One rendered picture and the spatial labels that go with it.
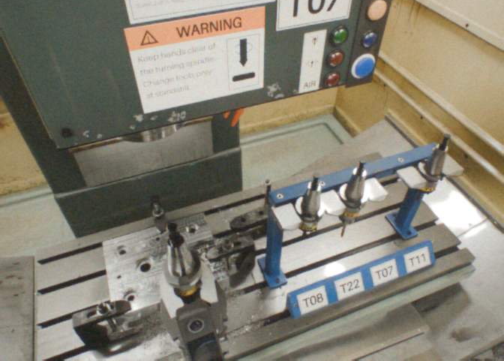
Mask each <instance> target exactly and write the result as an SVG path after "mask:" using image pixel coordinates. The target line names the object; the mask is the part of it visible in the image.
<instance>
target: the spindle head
mask: <svg viewBox="0 0 504 361"><path fill-rule="evenodd" d="M277 5H278V0H275V1H274V2H265V3H260V4H255V5H246V6H241V7H236V8H227V9H222V10H217V11H209V12H203V13H198V14H189V15H184V16H180V17H170V18H166V19H161V20H152V21H147V22H142V23H133V24H131V22H130V18H129V15H128V9H127V5H126V1H125V0H0V34H1V36H2V38H3V40H4V43H5V45H6V47H7V49H8V51H9V53H10V55H11V57H12V59H13V62H14V64H15V65H16V68H17V70H18V71H19V74H20V76H21V77H22V80H23V82H24V84H25V87H26V88H27V90H28V93H29V94H30V96H31V99H32V101H33V103H34V105H35V107H36V109H37V111H38V113H39V115H40V117H41V120H42V122H43V124H44V126H45V128H46V130H47V132H48V134H49V136H50V138H51V139H52V140H53V141H54V142H55V143H56V144H57V149H58V150H59V151H62V150H66V149H72V148H75V147H78V146H84V145H88V144H92V143H97V142H101V141H105V140H111V139H114V138H117V137H123V136H127V135H131V134H136V133H139V132H144V131H149V130H153V129H156V128H162V127H166V126H169V125H175V124H178V123H183V122H188V121H192V120H195V119H201V118H205V117H208V116H214V115H217V114H221V113H227V112H230V111H234V110H240V109H244V108H247V107H253V106H256V105H260V104H266V103H269V102H272V101H279V100H282V99H286V98H291V97H295V96H299V95H305V94H308V93H311V92H318V91H321V90H324V89H327V88H326V87H325V86H324V85H323V80H324V78H325V76H326V74H328V73H329V72H331V71H338V72H339V73H340V75H341V78H340V82H339V83H338V84H337V85H336V86H335V87H338V86H343V85H346V81H347V74H348V70H349V66H350V59H351V55H352V51H353V43H354V39H355V35H356V28H357V24H358V20H359V13H360V9H361V5H362V0H351V4H350V9H349V16H348V18H345V19H341V20H332V21H328V22H324V23H316V24H312V25H307V26H299V27H295V28H291V29H283V30H279V31H276V22H277ZM259 7H265V26H264V59H263V87H262V88H258V89H252V90H249V91H245V92H239V93H235V94H231V95H225V96H221V97H218V98H212V99H208V100H204V101H197V102H194V103H190V104H184V105H181V106H177V107H170V108H166V109H163V110H157V111H153V112H150V113H144V109H143V104H142V101H141V97H140V92H139V88H138V85H137V79H136V76H135V73H134V67H133V63H132V60H131V55H130V51H129V48H128V42H127V38H126V35H125V29H129V28H135V27H140V26H148V25H153V24H158V23H167V22H172V21H176V20H186V19H190V18H195V17H204V16H208V15H214V14H222V13H227V12H232V11H241V10H246V9H251V8H259ZM338 26H346V27H347V28H348V29H349V36H348V38H347V40H346V41H345V42H344V43H343V44H342V45H340V46H338V47H335V46H333V45H332V44H331V43H330V40H329V38H330V35H331V33H332V31H333V30H334V29H335V28H336V27H338ZM322 30H326V35H325V45H324V50H323V57H322V67H321V72H320V78H319V88H318V89H316V90H312V91H309V92H302V93H299V83H300V76H301V68H302V53H303V46H304V38H305V34H307V33H311V32H318V31H322ZM336 49H340V50H343V51H344V54H345V57H344V61H343V62H342V63H341V65H339V66H338V67H336V68H330V67H329V66H328V65H327V64H326V59H327V57H328V55H329V53H330V52H331V51H333V50H336Z"/></svg>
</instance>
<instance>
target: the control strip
mask: <svg viewBox="0 0 504 361"><path fill-rule="evenodd" d="M375 1H377V0H362V2H361V9H360V13H359V17H358V24H357V28H356V32H355V39H354V43H353V47H352V55H351V59H350V63H349V70H348V74H347V78H346V85H345V89H347V88H350V87H353V86H360V85H363V84H366V83H371V82H372V79H373V75H374V70H375V67H376V63H377V58H378V55H379V51H380V46H381V43H382V39H383V34H384V31H385V28H386V23H387V19H388V16H389V11H390V7H391V4H392V0H383V1H384V2H385V3H386V10H385V13H384V14H383V16H382V17H380V18H379V19H378V20H371V19H370V18H369V16H368V11H369V8H370V6H371V5H372V4H373V3H374V2H375ZM341 29H344V30H346V33H347V35H346V39H345V41H346V40H347V38H348V36H349V29H348V28H347V27H346V26H338V27H336V28H335V29H334V30H333V31H332V33H331V35H330V38H329V40H330V43H331V44H332V45H333V46H335V47H338V46H340V45H342V44H343V43H344V42H345V41H344V42H343V43H341V44H336V43H335V42H334V40H333V38H334V35H335V33H336V32H337V31H338V30H341ZM370 33H375V34H376V41H375V42H374V44H373V45H371V46H370V47H366V46H365V45H364V39H365V37H366V36H367V35H368V34H370ZM335 53H341V54H342V55H343V59H342V62H343V61H344V57H345V54H344V51H343V50H340V49H336V50H333V51H331V52H330V53H329V55H328V57H327V59H326V64H327V65H328V66H329V67H330V68H336V67H338V66H339V65H341V63H342V62H341V63H340V64H339V65H337V66H331V65H330V59H331V57H332V56H333V55H334V54H335ZM364 57H371V58H372V59H373V60H374V67H373V70H372V71H371V72H370V73H369V74H368V75H367V76H366V77H357V76H356V74H355V66H356V64H357V63H358V62H359V61H360V60H361V59H363V58H364ZM332 74H337V75H338V76H339V80H338V82H337V84H338V83H339V82H340V80H341V74H340V73H339V72H338V71H331V72H329V73H328V74H326V76H325V78H324V80H323V85H324V86H325V87H326V88H327V89H331V88H333V87H335V86H336V85H337V84H336V85H334V86H327V84H326V81H327V79H328V78H329V77H330V76H331V75H332Z"/></svg>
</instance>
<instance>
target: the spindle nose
mask: <svg viewBox="0 0 504 361"><path fill-rule="evenodd" d="M184 124H185V122H183V123H178V124H175V125H169V126H166V127H162V128H156V129H153V130H149V131H144V132H139V133H136V134H131V135H127V136H123V137H117V138H116V139H119V140H123V141H127V142H132V143H146V142H151V141H156V140H160V139H163V138H165V137H168V136H169V135H171V134H173V133H175V132H176V131H177V130H178V129H180V128H181V127H182V126H183V125H184Z"/></svg>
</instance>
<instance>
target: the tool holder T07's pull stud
mask: <svg viewBox="0 0 504 361"><path fill-rule="evenodd" d="M167 229H168V231H169V232H170V234H169V240H170V243H171V244H172V245H179V244H180V243H181V241H182V239H181V236H180V232H178V231H177V229H178V225H177V224H176V223H171V224H169V225H168V226H167Z"/></svg>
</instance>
